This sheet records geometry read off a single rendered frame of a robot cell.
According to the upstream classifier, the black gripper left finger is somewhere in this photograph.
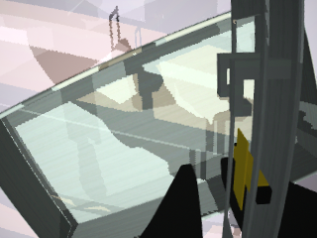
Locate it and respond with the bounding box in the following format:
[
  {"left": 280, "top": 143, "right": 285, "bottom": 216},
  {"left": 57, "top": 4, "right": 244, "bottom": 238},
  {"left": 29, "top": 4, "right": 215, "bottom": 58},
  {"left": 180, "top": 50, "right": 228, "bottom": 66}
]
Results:
[{"left": 139, "top": 164, "right": 203, "bottom": 238}]

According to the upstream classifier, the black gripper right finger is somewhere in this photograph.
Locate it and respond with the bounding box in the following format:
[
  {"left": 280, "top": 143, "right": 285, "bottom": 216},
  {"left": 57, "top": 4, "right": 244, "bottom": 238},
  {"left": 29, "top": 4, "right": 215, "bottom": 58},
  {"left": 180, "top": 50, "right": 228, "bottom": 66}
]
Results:
[{"left": 221, "top": 158, "right": 317, "bottom": 238}]

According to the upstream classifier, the grey rectangular tray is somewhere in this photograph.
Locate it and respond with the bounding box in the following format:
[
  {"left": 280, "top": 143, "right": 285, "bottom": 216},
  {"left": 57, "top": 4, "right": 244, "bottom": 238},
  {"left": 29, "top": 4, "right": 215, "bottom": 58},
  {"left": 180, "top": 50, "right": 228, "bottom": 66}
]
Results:
[{"left": 0, "top": 11, "right": 317, "bottom": 238}]

